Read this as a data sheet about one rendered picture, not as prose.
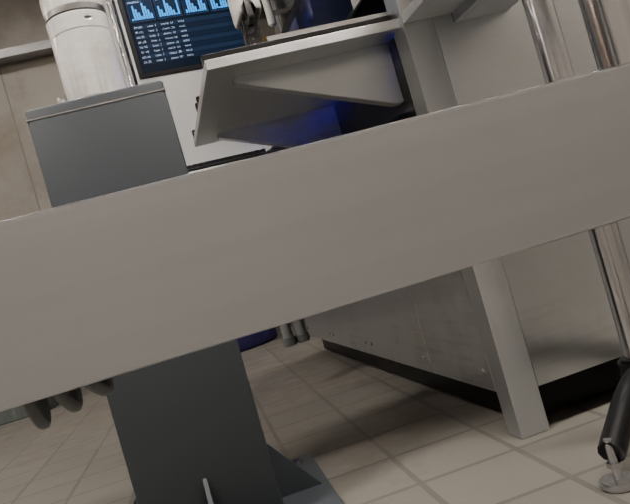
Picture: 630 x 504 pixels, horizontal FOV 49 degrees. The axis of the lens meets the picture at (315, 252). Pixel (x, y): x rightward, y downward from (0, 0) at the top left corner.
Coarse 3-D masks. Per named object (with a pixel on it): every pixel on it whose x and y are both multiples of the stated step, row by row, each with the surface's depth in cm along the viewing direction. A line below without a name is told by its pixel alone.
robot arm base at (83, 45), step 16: (64, 16) 131; (80, 16) 132; (96, 16) 134; (48, 32) 134; (64, 32) 131; (80, 32) 131; (96, 32) 133; (64, 48) 132; (80, 48) 131; (96, 48) 132; (112, 48) 135; (64, 64) 132; (80, 64) 131; (96, 64) 132; (112, 64) 134; (64, 80) 133; (80, 80) 131; (96, 80) 132; (112, 80) 133; (64, 96) 135; (80, 96) 132
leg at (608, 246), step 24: (528, 0) 120; (552, 0) 120; (528, 24) 123; (552, 24) 119; (552, 48) 119; (552, 72) 120; (600, 240) 120; (600, 264) 121; (624, 264) 119; (624, 288) 119; (624, 312) 120; (624, 336) 121
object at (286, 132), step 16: (320, 112) 195; (240, 128) 190; (256, 128) 191; (272, 128) 192; (288, 128) 193; (304, 128) 194; (320, 128) 195; (336, 128) 196; (272, 144) 193; (288, 144) 193
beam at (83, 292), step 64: (384, 128) 51; (448, 128) 52; (512, 128) 53; (576, 128) 54; (128, 192) 47; (192, 192) 48; (256, 192) 48; (320, 192) 49; (384, 192) 50; (448, 192) 51; (512, 192) 52; (576, 192) 54; (0, 256) 45; (64, 256) 46; (128, 256) 46; (192, 256) 47; (256, 256) 48; (320, 256) 49; (384, 256) 50; (448, 256) 51; (0, 320) 45; (64, 320) 45; (128, 320) 46; (192, 320) 47; (256, 320) 48; (0, 384) 44; (64, 384) 45
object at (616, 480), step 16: (624, 368) 120; (624, 384) 114; (624, 400) 111; (608, 416) 110; (624, 416) 109; (608, 432) 107; (624, 432) 106; (608, 448) 105; (624, 448) 105; (608, 464) 105; (608, 480) 106; (624, 480) 104
